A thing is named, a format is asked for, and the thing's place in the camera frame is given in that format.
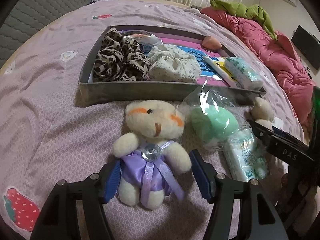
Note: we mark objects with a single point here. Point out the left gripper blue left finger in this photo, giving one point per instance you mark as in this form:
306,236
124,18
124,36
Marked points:
110,179

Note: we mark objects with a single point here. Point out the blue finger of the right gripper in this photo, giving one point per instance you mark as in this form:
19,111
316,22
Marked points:
267,136
287,136

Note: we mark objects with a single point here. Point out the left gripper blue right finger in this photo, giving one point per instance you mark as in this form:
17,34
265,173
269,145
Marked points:
204,174

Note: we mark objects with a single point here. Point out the green tissue pack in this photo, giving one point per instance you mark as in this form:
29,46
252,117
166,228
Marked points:
245,75
245,156

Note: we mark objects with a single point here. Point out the teddy bear purple dress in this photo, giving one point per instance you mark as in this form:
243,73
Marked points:
150,155

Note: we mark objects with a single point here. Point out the green sponge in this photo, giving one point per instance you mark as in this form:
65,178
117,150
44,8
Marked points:
213,114

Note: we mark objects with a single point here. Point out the yellow doll face packet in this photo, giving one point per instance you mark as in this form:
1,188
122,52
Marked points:
218,64

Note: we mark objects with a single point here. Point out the peach makeup sponge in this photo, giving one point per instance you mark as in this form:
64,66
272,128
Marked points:
211,43

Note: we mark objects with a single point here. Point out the white floral scrunchie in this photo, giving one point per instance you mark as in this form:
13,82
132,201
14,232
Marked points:
171,64

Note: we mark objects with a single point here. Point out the leopard print scrunchie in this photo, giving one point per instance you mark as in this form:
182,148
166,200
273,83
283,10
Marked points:
119,59

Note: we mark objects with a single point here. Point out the purple doll face packet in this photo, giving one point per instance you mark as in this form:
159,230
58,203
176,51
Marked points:
145,39

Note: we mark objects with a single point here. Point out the person's right hand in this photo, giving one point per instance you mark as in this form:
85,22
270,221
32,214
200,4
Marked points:
298,203

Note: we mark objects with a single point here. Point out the pink quilt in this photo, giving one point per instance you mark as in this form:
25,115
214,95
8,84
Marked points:
279,56

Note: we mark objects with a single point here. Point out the purple patterned bed sheet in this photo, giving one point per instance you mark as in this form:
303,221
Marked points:
46,136

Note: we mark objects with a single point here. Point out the pink and blue book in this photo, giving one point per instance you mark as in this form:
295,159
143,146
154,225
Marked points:
208,75

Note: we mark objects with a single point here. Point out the purple cardboard box tray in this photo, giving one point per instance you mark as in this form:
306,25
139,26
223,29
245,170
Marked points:
91,93

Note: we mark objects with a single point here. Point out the green blanket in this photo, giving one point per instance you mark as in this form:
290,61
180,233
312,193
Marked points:
254,12

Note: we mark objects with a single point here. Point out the grey quilted headboard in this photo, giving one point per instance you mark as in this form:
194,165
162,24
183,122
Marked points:
28,17

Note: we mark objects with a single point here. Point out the black wall television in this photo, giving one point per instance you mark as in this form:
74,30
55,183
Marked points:
308,45

